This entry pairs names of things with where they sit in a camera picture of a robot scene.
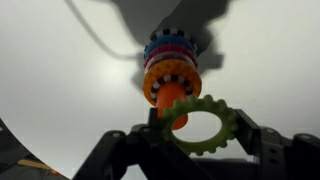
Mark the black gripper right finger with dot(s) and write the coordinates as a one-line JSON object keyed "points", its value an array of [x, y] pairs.
{"points": [[286, 156]]}

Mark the black white checkered stacker base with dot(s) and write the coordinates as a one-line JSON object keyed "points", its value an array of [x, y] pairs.
{"points": [[166, 32]]}

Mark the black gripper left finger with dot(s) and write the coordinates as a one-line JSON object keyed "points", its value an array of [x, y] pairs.
{"points": [[133, 156]]}

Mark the orange stacker post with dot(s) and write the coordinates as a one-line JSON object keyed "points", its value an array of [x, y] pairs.
{"points": [[170, 95]]}

